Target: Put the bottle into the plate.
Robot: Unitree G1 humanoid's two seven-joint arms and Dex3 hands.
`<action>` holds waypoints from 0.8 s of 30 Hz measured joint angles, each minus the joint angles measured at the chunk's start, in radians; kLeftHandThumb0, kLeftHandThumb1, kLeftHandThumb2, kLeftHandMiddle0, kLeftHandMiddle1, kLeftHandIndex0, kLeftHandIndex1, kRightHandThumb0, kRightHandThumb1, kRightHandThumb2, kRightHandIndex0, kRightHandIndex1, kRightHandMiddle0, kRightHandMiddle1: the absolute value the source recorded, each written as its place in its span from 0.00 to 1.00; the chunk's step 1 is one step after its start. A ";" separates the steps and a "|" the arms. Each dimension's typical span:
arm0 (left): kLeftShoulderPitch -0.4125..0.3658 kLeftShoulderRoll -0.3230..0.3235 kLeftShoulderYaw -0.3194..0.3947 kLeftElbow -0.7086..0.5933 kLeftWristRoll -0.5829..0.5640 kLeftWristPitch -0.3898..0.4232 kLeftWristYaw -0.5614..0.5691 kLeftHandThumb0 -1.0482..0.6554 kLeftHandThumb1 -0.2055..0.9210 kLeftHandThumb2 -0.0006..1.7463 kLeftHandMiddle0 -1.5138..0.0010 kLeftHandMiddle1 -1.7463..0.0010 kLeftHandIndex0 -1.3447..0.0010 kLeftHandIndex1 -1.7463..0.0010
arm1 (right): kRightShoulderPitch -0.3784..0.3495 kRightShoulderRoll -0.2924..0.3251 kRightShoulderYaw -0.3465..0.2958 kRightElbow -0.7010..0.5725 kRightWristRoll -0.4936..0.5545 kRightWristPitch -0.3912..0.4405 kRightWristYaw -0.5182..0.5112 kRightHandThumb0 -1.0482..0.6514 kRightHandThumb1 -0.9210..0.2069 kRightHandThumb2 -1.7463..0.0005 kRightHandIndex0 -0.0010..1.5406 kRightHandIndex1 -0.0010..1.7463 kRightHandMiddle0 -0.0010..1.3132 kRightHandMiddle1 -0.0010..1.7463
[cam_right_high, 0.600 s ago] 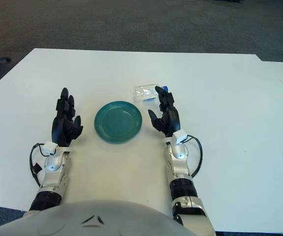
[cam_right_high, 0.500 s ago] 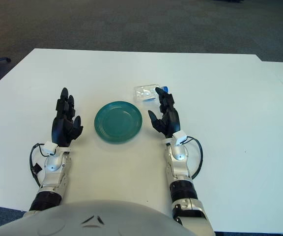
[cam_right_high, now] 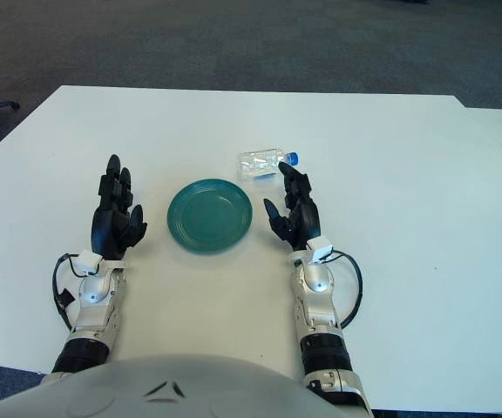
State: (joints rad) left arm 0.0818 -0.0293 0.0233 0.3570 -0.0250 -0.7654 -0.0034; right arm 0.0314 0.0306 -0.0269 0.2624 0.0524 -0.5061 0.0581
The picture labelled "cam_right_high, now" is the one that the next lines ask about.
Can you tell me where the clear plastic bottle blue cap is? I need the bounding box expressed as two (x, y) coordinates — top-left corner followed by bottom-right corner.
(237, 148), (301, 183)

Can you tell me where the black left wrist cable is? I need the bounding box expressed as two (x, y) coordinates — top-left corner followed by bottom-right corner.
(51, 252), (86, 332)

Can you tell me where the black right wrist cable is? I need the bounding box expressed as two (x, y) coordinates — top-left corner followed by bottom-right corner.
(320, 250), (364, 330)

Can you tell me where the grey robot torso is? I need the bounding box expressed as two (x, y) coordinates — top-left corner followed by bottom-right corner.
(0, 353), (377, 418)

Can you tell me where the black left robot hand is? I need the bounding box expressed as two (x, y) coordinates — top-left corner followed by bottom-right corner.
(90, 153), (149, 261)

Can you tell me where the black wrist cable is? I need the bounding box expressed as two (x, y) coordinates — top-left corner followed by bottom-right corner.
(320, 250), (364, 330)
(51, 252), (86, 332)

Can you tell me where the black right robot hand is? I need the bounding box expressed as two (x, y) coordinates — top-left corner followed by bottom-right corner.
(262, 161), (322, 253)

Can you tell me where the green round plate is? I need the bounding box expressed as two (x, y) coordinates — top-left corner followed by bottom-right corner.
(166, 177), (254, 254)

